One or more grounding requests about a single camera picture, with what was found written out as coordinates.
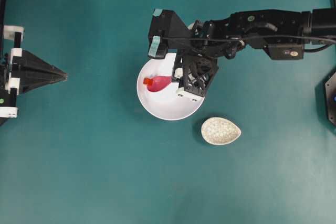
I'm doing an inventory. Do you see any small red block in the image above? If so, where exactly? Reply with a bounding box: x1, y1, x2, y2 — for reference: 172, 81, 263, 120
143, 78, 153, 86

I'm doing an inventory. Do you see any pink plastic spoon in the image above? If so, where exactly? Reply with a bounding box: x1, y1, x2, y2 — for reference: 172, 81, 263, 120
145, 76, 172, 92

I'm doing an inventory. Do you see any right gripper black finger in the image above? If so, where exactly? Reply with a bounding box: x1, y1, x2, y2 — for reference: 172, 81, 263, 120
178, 59, 189, 93
172, 55, 183, 82

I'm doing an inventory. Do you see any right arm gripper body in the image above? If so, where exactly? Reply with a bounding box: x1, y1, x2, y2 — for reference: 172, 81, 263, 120
177, 20, 219, 97

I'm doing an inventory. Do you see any white round bowl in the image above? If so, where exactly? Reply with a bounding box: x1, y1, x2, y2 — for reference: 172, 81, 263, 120
136, 53, 205, 121

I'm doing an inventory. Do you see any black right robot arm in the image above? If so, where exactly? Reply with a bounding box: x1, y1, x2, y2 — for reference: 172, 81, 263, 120
169, 8, 335, 101

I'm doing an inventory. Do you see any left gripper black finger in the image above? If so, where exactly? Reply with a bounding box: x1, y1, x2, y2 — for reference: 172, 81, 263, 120
10, 73, 67, 95
10, 50, 66, 75

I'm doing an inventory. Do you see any speckled ceramic spoon rest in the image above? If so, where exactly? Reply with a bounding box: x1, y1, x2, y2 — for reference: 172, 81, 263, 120
201, 117, 242, 146

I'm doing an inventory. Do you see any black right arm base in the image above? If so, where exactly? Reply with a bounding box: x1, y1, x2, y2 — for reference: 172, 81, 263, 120
315, 68, 335, 131

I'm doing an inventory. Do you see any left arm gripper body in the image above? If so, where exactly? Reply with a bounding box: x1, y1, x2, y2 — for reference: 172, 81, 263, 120
1, 25, 24, 118

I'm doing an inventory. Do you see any black left frame rail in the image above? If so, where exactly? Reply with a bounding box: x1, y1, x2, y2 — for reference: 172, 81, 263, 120
0, 0, 6, 58

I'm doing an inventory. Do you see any green table mat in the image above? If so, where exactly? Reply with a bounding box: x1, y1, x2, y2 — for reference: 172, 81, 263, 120
1, 0, 335, 223

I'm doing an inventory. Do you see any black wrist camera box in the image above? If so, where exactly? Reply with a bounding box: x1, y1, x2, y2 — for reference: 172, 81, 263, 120
148, 8, 192, 59

